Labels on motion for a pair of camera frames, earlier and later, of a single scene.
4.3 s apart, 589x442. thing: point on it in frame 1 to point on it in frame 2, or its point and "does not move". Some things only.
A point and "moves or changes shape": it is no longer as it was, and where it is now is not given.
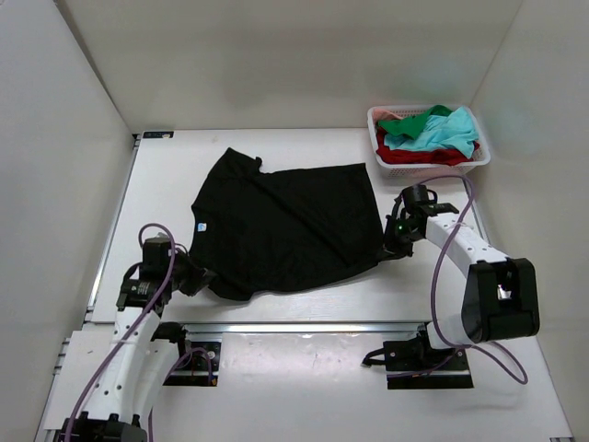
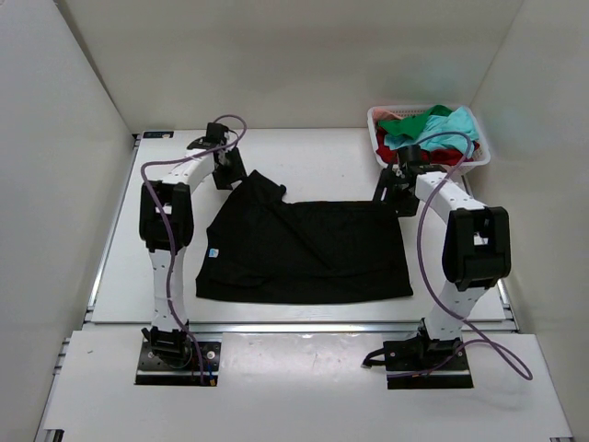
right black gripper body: [393, 246] to [396, 194]
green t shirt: [413, 126] does not move
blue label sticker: [157, 134] does not move
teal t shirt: [456, 130] does not move
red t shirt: [412, 157] does not move
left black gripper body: [196, 278] to [228, 171]
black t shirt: [255, 232] moves or changes shape
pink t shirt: [380, 114] does not move
